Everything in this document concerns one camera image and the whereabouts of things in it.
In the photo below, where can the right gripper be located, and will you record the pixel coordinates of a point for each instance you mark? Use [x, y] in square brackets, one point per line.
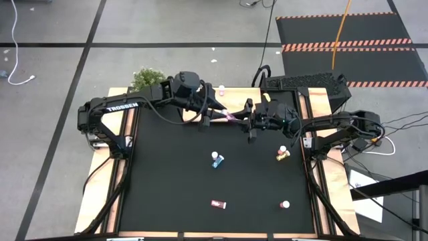
[267, 117]

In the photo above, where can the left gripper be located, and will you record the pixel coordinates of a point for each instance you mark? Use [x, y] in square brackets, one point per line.
[204, 107]

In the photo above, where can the blue medicine bottle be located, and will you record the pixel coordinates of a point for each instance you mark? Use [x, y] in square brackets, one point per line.
[219, 162]

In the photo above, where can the pink medicine bottle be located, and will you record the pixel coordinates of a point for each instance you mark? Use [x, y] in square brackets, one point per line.
[285, 204]
[218, 204]
[283, 149]

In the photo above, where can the yellow medicine bottle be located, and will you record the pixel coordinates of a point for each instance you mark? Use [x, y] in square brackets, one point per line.
[284, 156]

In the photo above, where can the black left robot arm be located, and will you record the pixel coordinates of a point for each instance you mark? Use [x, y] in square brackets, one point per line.
[122, 107]

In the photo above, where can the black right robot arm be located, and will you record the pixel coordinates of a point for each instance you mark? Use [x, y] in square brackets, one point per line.
[334, 125]

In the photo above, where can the light wooden board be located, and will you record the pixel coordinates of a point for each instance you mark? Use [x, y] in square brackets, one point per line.
[235, 98]

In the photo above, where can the small yellow tag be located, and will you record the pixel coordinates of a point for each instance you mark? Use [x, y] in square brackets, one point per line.
[266, 97]

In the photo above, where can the potted green plant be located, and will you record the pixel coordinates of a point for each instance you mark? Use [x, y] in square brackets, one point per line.
[143, 78]

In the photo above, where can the black orange-striped floor mat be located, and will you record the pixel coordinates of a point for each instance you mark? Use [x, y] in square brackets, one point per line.
[351, 63]

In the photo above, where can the orange connector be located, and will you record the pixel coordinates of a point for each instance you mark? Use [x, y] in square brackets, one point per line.
[374, 140]

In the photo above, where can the white paper sheet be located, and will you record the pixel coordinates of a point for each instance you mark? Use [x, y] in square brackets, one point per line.
[368, 207]

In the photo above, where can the black beam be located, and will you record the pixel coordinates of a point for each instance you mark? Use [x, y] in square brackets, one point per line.
[388, 185]

